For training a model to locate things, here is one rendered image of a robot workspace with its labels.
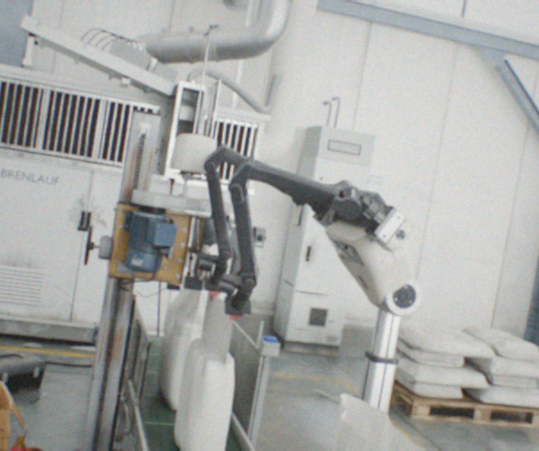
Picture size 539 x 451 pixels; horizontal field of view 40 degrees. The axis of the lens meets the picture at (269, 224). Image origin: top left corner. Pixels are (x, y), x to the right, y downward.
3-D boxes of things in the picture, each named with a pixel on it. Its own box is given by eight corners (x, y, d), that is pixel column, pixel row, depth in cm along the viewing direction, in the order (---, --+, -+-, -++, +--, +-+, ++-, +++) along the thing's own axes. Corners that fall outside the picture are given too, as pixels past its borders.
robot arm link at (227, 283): (254, 283, 269) (258, 269, 276) (225, 271, 268) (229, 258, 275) (243, 307, 275) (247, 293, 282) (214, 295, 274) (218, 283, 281)
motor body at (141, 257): (162, 276, 312) (171, 216, 310) (125, 271, 308) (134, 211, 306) (158, 270, 326) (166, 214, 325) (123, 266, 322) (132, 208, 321)
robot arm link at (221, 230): (217, 162, 299) (217, 156, 309) (202, 164, 299) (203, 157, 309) (233, 261, 313) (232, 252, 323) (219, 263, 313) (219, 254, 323)
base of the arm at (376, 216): (387, 207, 260) (366, 234, 259) (371, 192, 258) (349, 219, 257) (397, 208, 252) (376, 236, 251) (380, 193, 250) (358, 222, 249)
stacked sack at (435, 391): (464, 402, 570) (466, 387, 569) (412, 396, 559) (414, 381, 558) (425, 377, 634) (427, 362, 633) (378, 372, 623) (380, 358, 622)
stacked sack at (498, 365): (560, 385, 583) (564, 366, 583) (484, 377, 566) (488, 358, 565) (528, 369, 626) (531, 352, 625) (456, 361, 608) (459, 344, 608)
